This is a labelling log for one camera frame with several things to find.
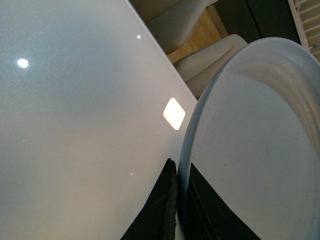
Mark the beige chair right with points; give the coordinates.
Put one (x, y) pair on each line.
(198, 68)

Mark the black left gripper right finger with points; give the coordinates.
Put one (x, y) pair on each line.
(205, 216)

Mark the beige chair left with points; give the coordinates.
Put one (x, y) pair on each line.
(170, 21)

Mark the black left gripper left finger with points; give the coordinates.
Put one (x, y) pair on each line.
(157, 219)

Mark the dark kitchen counter cabinet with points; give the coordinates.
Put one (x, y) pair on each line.
(257, 19)

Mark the beige chair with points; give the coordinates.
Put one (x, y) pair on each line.
(170, 21)
(198, 68)

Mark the light blue round plate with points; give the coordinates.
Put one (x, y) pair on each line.
(254, 136)

